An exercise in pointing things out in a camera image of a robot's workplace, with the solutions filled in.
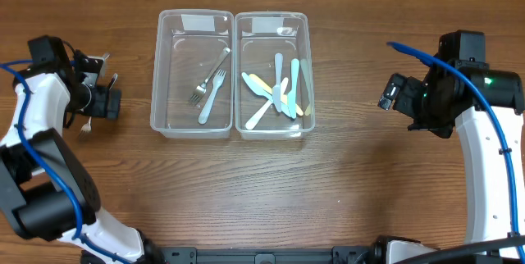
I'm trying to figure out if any left clear plastic container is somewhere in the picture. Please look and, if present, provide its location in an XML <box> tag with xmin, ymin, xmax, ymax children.
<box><xmin>150</xmin><ymin>9</ymin><xmax>234</xmax><ymax>139</ymax></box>

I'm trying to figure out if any white plastic knife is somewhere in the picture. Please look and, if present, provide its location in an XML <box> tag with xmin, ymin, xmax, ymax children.
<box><xmin>241</xmin><ymin>72</ymin><xmax>291</xmax><ymax>117</ymax></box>
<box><xmin>245</xmin><ymin>74</ymin><xmax>272</xmax><ymax>130</ymax></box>

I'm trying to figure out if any right clear plastic container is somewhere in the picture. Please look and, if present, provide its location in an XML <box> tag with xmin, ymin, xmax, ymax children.
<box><xmin>234</xmin><ymin>11</ymin><xmax>315</xmax><ymax>139</ymax></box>

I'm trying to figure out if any black hose bottom right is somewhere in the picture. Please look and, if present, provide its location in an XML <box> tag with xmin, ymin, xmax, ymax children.
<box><xmin>393</xmin><ymin>234</ymin><xmax>525</xmax><ymax>264</ymax></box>

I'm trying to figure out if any left blue cable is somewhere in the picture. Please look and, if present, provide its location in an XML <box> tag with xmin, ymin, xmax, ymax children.
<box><xmin>0</xmin><ymin>59</ymin><xmax>132</xmax><ymax>264</ymax></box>

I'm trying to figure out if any white plastic knife in container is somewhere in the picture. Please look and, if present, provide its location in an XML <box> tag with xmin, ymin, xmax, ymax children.
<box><xmin>245</xmin><ymin>74</ymin><xmax>272</xmax><ymax>130</ymax></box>

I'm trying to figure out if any black plastic utensil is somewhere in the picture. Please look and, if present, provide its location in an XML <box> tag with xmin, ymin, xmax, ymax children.
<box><xmin>107</xmin><ymin>73</ymin><xmax>118</xmax><ymax>89</ymax></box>

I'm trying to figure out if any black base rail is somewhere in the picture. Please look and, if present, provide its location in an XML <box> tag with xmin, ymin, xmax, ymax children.
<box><xmin>162</xmin><ymin>236</ymin><xmax>385</xmax><ymax>264</ymax></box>

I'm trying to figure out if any yellow plastic knife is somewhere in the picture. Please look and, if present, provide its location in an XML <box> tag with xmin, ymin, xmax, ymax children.
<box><xmin>249</xmin><ymin>74</ymin><xmax>304</xmax><ymax>116</ymax></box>

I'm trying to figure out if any white plastic fork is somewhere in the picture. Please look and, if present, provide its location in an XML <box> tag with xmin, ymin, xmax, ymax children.
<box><xmin>198</xmin><ymin>70</ymin><xmax>226</xmax><ymax>125</ymax></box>

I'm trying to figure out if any metal fork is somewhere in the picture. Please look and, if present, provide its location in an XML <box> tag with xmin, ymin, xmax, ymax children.
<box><xmin>189</xmin><ymin>47</ymin><xmax>231</xmax><ymax>105</ymax></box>
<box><xmin>78</xmin><ymin>117</ymin><xmax>93</xmax><ymax>140</ymax></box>

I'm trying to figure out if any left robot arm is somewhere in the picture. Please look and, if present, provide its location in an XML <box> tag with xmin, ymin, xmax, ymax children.
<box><xmin>1</xmin><ymin>35</ymin><xmax>166</xmax><ymax>263</ymax></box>

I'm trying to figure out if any clear plastic container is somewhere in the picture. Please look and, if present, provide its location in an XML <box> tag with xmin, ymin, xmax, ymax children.
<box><xmin>234</xmin><ymin>11</ymin><xmax>315</xmax><ymax>139</ymax></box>
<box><xmin>150</xmin><ymin>9</ymin><xmax>234</xmax><ymax>139</ymax></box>

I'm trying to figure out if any blue cable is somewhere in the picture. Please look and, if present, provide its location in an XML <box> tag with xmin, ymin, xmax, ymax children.
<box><xmin>0</xmin><ymin>59</ymin><xmax>132</xmax><ymax>264</ymax></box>
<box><xmin>386</xmin><ymin>40</ymin><xmax>525</xmax><ymax>263</ymax></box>

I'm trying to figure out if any light blue plastic knife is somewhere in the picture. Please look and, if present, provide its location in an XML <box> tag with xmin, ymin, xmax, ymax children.
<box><xmin>272</xmin><ymin>52</ymin><xmax>283</xmax><ymax>112</ymax></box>

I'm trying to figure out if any teal plastic knife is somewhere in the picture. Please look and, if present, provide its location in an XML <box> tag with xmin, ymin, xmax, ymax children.
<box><xmin>287</xmin><ymin>58</ymin><xmax>300</xmax><ymax>119</ymax></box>

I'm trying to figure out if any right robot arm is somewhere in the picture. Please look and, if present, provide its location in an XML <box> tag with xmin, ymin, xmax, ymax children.
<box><xmin>367</xmin><ymin>30</ymin><xmax>524</xmax><ymax>263</ymax></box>

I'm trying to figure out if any pale green plastic knife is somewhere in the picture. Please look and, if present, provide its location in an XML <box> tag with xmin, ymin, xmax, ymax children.
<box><xmin>300</xmin><ymin>59</ymin><xmax>312</xmax><ymax>116</ymax></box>

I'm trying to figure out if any right blue cable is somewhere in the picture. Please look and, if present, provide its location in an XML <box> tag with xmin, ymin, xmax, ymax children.
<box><xmin>386</xmin><ymin>40</ymin><xmax>525</xmax><ymax>263</ymax></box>

